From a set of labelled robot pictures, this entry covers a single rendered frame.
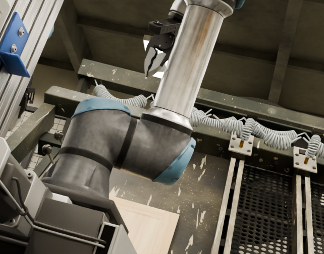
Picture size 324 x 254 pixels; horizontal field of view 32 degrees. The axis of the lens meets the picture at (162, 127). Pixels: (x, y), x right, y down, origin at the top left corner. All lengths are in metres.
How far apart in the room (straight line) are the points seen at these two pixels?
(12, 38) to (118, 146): 0.31
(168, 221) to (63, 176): 1.00
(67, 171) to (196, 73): 0.34
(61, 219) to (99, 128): 0.39
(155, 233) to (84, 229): 1.22
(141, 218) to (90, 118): 0.94
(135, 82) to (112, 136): 1.89
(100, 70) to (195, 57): 1.91
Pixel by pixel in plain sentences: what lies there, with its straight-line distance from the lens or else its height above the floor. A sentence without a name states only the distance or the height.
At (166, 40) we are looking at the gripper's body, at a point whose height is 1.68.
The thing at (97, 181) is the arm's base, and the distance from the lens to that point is 1.14.
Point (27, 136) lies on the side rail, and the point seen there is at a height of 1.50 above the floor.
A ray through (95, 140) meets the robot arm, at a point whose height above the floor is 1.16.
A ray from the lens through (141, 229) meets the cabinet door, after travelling 2.02.
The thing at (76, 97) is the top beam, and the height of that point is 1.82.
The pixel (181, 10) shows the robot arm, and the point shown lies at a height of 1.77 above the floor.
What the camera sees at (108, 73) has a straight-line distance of 3.08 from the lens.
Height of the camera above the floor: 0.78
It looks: 23 degrees up
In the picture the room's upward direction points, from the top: 17 degrees clockwise
